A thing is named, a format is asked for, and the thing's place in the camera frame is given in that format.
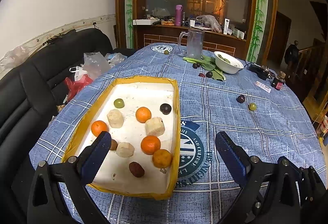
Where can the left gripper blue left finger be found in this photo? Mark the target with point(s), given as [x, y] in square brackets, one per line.
[91, 158]

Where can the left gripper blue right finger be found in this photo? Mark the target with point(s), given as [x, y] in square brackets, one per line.
[234, 157]

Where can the small brown orange fruit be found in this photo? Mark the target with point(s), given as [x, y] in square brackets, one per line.
[114, 145]

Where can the orange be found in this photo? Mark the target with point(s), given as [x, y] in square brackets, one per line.
[97, 127]
[143, 114]

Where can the small sugarcane piece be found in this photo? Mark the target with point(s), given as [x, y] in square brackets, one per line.
[125, 150]

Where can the red jujube date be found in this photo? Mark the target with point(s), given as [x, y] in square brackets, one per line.
[136, 169]

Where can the yellow rimmed foam tray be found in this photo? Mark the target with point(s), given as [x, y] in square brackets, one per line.
[114, 175]

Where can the mandarin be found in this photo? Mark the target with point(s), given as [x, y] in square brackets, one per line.
[162, 158]

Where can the large sugarcane chunk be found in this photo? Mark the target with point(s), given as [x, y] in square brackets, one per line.
[154, 127]

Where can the dark purple plum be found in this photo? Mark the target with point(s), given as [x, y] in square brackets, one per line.
[241, 99]

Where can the blue plaid tablecloth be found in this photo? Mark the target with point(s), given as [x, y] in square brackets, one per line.
[280, 126]

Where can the red plastic bag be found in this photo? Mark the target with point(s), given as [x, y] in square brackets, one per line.
[76, 86]

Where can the white instruction leaflet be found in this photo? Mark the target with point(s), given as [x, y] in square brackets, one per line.
[263, 86]

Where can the black red cylindrical device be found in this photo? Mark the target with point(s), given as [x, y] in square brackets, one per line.
[278, 82]

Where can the dark grape leaves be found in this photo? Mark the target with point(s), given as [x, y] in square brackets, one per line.
[209, 74]
[196, 65]

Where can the black charger device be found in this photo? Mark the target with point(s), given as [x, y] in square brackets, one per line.
[262, 72]

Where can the black leather sofa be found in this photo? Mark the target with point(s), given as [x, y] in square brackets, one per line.
[30, 95]

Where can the clear plastic bag on sofa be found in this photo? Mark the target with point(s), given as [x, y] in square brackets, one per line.
[95, 64]

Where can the white bowl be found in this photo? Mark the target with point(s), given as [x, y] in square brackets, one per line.
[227, 63]

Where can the green vegetable leaves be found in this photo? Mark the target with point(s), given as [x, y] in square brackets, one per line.
[208, 64]

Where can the clear plastic pitcher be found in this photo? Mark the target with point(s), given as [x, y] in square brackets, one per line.
[195, 41]

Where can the white box on counter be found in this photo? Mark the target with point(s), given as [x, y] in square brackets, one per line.
[226, 26]

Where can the clear plastic bag on counter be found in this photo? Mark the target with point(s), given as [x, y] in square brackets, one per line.
[210, 22]

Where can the purple thermos bottle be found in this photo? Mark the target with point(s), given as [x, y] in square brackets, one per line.
[178, 15]

